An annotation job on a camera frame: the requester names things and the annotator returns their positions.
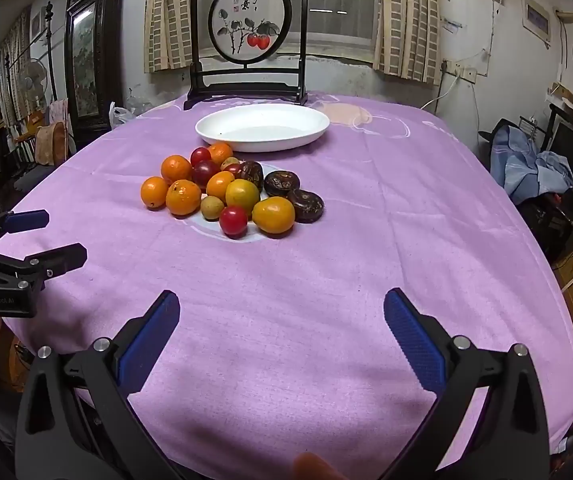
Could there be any purple printed tablecloth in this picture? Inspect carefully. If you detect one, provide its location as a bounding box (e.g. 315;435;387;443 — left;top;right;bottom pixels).
0;91;573;480

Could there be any dark wood framed panel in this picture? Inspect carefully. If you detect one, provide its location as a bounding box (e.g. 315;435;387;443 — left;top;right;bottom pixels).
64;0;127;133

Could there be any wall socket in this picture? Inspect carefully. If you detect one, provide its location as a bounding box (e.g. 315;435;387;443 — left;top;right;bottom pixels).
441;60;477;83

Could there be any white oval plate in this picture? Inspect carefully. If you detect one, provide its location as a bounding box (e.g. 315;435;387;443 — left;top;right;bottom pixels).
195;104;330;153

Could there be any dark framed painted table screen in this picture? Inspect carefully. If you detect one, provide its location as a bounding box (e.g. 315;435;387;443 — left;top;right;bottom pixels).
184;0;312;110

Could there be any white plastic bag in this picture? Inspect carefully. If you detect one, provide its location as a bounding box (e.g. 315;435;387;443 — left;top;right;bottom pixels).
109;101;137;128

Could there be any standing fan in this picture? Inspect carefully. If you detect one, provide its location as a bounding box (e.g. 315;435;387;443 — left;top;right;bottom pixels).
19;57;50;111

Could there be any orange tangerine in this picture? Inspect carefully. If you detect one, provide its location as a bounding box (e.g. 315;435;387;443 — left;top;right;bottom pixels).
166;180;202;217
161;155;192;184
208;143;234;166

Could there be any yellow tomato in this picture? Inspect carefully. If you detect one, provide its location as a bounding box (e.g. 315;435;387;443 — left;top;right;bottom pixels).
225;179;260;216

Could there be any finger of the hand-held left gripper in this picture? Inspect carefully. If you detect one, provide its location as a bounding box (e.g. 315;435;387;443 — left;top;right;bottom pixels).
0;242;88;291
0;209;50;251

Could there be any dark red plum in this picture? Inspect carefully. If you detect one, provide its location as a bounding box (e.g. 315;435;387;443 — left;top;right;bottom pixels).
191;160;221;186

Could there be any blue cloth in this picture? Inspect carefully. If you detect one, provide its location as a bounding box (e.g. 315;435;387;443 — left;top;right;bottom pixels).
491;125;573;203

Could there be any person's right hand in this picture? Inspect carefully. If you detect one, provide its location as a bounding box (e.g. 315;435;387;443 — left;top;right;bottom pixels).
291;452;348;480

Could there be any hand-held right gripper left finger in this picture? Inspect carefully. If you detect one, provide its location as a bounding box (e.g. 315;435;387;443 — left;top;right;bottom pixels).
15;289;190;480

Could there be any dark coat stand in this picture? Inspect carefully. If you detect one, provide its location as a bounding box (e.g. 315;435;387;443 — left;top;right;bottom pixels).
41;2;60;101

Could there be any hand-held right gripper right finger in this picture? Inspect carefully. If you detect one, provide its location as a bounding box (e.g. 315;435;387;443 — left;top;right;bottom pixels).
381;287;551;480

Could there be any orange oval tomato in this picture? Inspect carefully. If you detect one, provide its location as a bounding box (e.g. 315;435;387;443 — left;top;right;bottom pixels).
252;197;296;235

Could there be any brown cushion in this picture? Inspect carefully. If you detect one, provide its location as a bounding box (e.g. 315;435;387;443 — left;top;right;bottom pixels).
34;122;70;166

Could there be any orange kumquat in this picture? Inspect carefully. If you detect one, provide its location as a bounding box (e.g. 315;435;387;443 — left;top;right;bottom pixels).
206;171;236;200
140;176;169;210

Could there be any white cable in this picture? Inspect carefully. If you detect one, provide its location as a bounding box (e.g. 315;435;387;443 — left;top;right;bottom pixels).
419;77;459;111

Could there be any clear plastic bag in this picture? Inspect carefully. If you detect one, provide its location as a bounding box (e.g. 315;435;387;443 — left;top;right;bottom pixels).
126;87;154;113

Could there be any checked beige curtain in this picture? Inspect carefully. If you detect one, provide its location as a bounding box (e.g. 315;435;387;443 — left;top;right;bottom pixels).
144;0;202;73
373;0;442;86

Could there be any dark water chestnut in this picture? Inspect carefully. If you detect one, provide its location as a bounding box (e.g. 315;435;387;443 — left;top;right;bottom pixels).
264;171;301;198
287;190;325;223
239;160;265;195

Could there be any window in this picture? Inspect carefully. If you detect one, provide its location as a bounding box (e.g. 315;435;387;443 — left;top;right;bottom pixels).
306;0;382;61

